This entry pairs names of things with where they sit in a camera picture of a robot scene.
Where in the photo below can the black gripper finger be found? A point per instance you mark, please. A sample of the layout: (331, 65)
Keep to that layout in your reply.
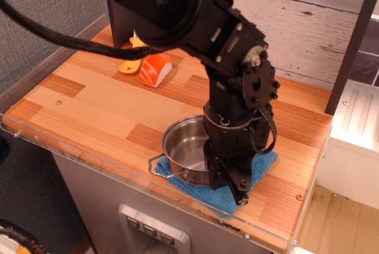
(217, 177)

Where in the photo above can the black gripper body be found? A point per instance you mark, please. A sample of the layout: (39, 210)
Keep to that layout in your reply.
(236, 143)

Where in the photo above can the silver pot with handles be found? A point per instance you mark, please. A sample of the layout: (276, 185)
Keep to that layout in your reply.
(183, 147)

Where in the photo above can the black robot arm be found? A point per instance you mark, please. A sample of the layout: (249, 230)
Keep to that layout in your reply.
(238, 116)

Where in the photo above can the blue folded cloth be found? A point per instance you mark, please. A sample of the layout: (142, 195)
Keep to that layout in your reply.
(221, 198)

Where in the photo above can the clear acrylic table guard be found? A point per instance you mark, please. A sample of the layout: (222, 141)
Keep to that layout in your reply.
(103, 171)

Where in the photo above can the grey cabinet with dispenser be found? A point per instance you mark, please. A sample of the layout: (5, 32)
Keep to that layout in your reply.
(133, 221)

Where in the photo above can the salmon sushi toy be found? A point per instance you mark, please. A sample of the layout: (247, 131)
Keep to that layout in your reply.
(154, 69)

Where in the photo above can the white toy sink unit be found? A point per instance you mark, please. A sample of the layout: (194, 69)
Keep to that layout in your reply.
(349, 163)

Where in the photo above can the yellow dish brush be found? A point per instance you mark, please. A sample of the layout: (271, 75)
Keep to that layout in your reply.
(132, 66)

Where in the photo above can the yellow object bottom left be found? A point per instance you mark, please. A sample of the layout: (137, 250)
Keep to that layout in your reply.
(29, 249)

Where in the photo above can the dark vertical post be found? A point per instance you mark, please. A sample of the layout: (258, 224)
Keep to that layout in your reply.
(352, 49)

